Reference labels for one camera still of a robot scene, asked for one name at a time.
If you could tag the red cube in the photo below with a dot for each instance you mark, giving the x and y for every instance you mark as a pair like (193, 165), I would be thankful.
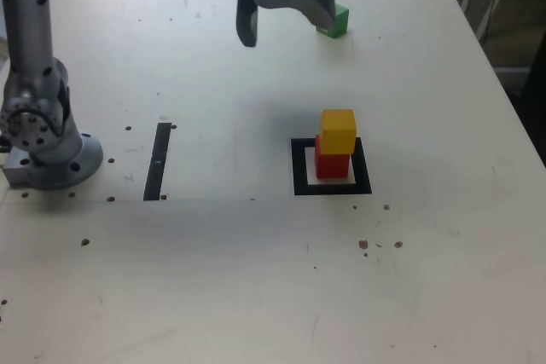
(332, 166)

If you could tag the black tape square outline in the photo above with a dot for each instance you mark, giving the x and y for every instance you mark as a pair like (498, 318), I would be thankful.
(298, 168)

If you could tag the yellow cube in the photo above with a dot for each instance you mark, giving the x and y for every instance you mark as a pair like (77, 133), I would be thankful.
(337, 131)

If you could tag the dark furniture piece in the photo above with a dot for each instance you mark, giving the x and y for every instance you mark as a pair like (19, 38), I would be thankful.
(538, 87)

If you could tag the black tape strip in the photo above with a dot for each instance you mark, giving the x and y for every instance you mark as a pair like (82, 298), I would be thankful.
(157, 163)

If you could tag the green cube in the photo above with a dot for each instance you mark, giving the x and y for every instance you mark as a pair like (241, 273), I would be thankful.
(340, 23)

